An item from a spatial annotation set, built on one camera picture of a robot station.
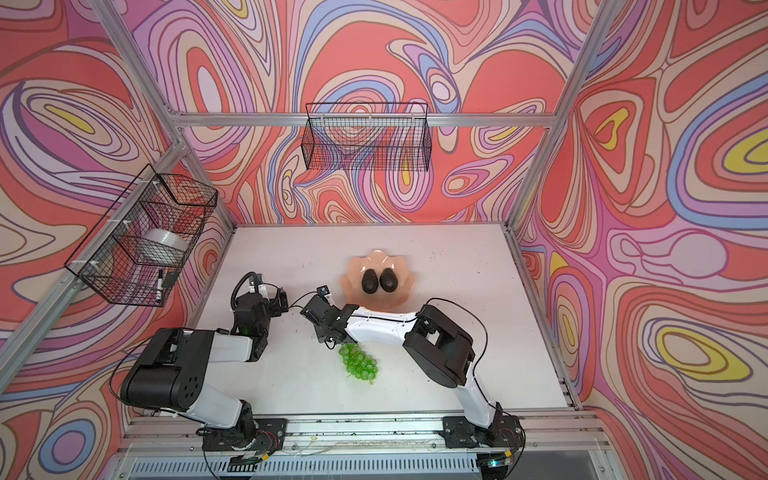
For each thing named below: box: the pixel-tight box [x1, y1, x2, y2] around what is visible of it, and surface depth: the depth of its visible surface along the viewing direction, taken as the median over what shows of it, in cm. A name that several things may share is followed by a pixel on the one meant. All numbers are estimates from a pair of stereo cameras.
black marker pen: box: [156, 269, 163, 303], surface depth 73 cm
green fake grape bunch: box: [339, 343, 378, 384], surface depth 83 cm
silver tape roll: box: [143, 228, 189, 251], surface depth 75 cm
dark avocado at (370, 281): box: [362, 268, 379, 294], surface depth 100 cm
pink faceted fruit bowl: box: [339, 249, 417, 311], surface depth 101 cm
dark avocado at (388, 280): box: [379, 268, 399, 293], surface depth 100 cm
